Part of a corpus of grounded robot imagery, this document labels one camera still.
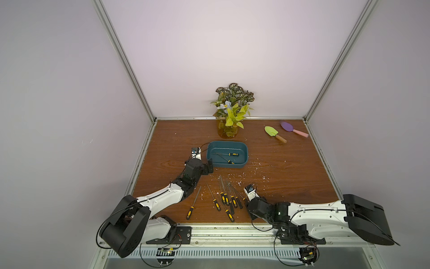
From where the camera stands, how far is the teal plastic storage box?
3.19ft

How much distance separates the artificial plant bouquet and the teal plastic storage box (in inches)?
6.7

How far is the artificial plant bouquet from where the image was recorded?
3.17ft
